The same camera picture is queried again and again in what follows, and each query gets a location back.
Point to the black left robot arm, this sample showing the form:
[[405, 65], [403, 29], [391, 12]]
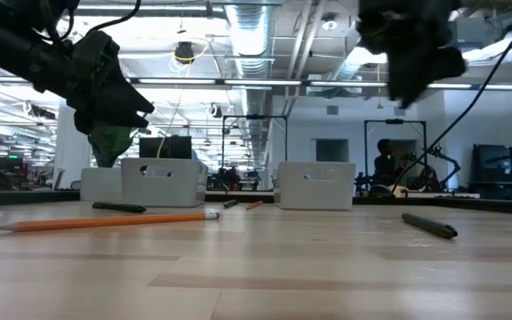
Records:
[[2, 44]]

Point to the short orange pencil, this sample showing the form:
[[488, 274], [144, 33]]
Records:
[[254, 205]]

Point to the black pen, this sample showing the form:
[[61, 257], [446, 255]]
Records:
[[118, 207], [230, 203], [429, 226]]

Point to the wall vent grille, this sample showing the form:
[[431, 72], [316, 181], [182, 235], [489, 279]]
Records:
[[401, 112], [333, 110]]

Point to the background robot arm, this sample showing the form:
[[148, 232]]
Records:
[[438, 153]]

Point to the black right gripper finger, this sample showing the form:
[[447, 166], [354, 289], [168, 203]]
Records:
[[409, 86]]

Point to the orange pencil pink eraser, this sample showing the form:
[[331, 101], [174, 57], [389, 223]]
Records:
[[105, 221]]

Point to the overhead light bar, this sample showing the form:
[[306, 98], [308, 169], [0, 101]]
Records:
[[260, 82]]

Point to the grey plastic bin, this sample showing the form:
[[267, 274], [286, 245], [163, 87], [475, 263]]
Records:
[[316, 193], [162, 191]]

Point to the person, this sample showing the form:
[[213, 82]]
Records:
[[385, 169]]

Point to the large black screen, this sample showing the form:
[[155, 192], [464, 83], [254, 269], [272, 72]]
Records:
[[496, 164]]

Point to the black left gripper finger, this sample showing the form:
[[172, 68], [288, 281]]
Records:
[[127, 101], [109, 122]]

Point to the white plant pot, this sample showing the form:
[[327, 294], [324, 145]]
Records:
[[100, 184]]

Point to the black table edge rail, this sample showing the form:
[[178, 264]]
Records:
[[34, 197]]

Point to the dark background robot arm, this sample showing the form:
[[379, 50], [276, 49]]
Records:
[[227, 178]]

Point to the silver ventilation duct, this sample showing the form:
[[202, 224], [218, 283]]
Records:
[[249, 35], [349, 62]]

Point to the yellow hanging pendant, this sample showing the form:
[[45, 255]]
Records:
[[379, 105]]

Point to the black computer monitor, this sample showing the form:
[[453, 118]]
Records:
[[173, 149]]

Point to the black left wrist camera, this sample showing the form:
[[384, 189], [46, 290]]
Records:
[[96, 51]]

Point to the black metal frame stand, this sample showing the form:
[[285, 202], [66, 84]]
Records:
[[394, 121]]

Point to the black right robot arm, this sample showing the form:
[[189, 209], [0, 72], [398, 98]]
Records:
[[416, 5]]

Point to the green leafy plant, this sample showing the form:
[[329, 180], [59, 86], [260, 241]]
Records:
[[109, 146]]

